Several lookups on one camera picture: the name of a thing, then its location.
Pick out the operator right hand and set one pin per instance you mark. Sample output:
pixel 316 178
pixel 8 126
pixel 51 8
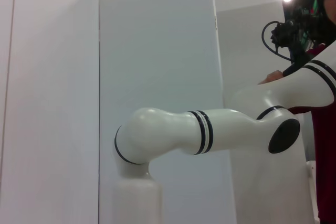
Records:
pixel 273 76

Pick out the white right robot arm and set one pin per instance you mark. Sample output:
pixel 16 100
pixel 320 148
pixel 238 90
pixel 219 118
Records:
pixel 170 132

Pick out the operator in maroon shirt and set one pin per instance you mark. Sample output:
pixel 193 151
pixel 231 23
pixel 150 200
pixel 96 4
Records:
pixel 325 155

